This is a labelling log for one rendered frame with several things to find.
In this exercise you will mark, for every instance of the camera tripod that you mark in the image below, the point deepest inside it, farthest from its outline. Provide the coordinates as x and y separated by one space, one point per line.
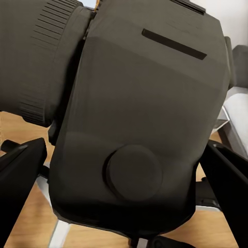
61 228

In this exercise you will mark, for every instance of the nightstand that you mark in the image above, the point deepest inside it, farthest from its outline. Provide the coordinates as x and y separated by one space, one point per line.
221 120

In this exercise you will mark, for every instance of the bed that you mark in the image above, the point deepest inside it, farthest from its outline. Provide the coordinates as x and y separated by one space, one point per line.
236 104

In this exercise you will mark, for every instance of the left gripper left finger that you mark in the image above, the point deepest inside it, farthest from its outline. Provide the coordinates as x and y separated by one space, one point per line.
19 169

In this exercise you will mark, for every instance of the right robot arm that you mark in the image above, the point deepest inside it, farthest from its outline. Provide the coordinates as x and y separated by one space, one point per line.
205 197

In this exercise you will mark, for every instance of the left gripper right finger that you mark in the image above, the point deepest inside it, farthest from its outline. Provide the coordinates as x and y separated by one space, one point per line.
227 173

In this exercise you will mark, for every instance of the digital camera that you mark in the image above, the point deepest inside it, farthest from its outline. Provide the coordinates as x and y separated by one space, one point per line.
131 93

